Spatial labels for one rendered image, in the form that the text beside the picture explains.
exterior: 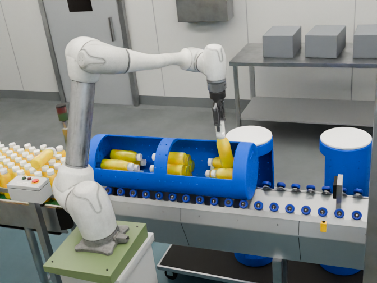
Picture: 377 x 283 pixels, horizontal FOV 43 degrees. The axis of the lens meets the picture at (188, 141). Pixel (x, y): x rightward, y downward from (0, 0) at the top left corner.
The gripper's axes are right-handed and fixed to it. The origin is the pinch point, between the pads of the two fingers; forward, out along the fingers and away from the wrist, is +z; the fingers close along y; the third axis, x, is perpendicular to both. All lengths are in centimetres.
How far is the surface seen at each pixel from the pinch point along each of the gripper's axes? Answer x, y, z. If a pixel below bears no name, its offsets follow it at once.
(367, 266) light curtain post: -70, -36, 42
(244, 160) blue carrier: -13.7, -9.1, 11.4
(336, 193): -55, -4, 28
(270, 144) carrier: -15, 48, 31
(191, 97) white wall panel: 142, 334, 116
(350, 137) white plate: -59, 56, 27
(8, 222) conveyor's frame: 127, -23, 56
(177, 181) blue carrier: 19.8, -13.9, 22.7
